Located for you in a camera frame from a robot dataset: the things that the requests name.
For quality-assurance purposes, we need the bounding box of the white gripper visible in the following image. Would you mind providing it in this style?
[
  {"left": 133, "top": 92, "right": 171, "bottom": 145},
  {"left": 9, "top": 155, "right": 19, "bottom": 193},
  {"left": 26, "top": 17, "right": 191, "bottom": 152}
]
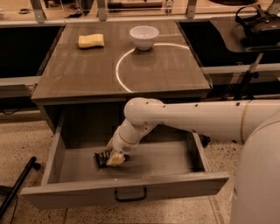
[{"left": 107, "top": 132, "right": 137, "bottom": 167}]

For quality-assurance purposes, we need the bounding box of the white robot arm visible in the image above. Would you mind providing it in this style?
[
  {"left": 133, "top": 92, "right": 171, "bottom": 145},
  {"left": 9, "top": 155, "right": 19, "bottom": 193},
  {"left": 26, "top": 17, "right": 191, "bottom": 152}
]
[{"left": 107, "top": 98, "right": 280, "bottom": 224}]

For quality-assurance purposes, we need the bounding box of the black headset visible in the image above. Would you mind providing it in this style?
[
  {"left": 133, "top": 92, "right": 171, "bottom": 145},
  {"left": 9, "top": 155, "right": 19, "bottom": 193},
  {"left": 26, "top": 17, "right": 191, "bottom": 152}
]
[{"left": 235, "top": 4, "right": 280, "bottom": 46}]

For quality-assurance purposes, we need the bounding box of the grey top drawer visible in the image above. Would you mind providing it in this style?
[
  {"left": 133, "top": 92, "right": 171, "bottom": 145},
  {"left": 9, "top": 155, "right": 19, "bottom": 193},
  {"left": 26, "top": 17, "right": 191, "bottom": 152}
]
[{"left": 20, "top": 104, "right": 230, "bottom": 212}]

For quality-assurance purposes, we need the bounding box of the grey cabinet with counter top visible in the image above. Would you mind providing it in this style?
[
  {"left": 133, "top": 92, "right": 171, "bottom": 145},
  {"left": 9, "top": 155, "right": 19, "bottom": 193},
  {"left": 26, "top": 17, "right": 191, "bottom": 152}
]
[{"left": 31, "top": 20, "right": 212, "bottom": 130}]

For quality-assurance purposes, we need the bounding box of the black rxbar chocolate wrapper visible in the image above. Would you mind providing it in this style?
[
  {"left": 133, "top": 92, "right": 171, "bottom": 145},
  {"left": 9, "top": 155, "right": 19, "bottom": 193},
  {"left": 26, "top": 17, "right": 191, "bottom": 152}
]
[{"left": 94, "top": 150, "right": 130, "bottom": 168}]

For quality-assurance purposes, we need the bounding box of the black drawer handle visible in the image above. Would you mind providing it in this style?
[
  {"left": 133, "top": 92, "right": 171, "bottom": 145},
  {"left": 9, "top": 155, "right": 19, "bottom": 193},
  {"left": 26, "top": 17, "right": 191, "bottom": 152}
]
[{"left": 114, "top": 186, "right": 148, "bottom": 203}]

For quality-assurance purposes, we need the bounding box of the yellow sponge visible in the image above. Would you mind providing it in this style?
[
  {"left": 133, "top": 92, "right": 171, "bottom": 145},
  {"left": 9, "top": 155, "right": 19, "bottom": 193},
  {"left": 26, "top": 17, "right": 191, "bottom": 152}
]
[{"left": 78, "top": 34, "right": 104, "bottom": 49}]

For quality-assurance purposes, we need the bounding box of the black floor stand leg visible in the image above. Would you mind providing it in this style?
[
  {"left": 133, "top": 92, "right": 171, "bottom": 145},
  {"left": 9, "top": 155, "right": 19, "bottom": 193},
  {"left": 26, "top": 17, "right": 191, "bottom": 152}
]
[{"left": 0, "top": 157, "right": 41, "bottom": 219}]

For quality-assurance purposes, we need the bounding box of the black table leg foot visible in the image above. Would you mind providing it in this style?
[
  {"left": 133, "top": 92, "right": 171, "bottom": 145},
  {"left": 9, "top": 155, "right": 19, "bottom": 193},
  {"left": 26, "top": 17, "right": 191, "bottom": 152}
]
[{"left": 200, "top": 136, "right": 211, "bottom": 147}]

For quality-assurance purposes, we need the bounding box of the white bowl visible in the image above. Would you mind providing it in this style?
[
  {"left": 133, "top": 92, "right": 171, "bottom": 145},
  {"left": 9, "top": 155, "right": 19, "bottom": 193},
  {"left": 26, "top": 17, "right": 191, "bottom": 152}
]
[{"left": 129, "top": 25, "right": 159, "bottom": 50}]

